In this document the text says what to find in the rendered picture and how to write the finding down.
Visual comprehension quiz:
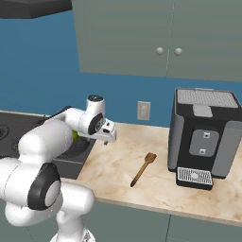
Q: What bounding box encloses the dark grey range hood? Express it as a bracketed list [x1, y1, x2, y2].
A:
[0, 0, 73, 20]

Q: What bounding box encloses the white wall socket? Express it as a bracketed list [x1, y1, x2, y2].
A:
[136, 100, 152, 122]

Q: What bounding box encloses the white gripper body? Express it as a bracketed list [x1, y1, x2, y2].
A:
[76, 127, 118, 144]

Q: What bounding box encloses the black and grey coffee machine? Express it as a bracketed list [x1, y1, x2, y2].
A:
[167, 87, 242, 191]

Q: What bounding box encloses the black hob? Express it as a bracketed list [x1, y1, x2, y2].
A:
[0, 111, 97, 181]

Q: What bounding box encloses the dark grey pot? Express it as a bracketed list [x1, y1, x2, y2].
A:
[60, 135, 93, 160]

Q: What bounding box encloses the grey-green upper cupboard door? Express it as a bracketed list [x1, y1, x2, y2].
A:
[166, 0, 242, 83]
[71, 0, 175, 78]

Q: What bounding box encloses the grey-green lower cupboard door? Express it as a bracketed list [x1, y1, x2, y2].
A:
[165, 214, 242, 242]
[82, 200, 172, 242]

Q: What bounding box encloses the grey-green cupboard door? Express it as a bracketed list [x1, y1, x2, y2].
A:
[82, 200, 172, 242]
[71, 0, 175, 78]
[165, 214, 242, 242]
[166, 0, 242, 83]

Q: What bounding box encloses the wooden spatula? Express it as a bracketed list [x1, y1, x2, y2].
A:
[130, 152, 158, 188]

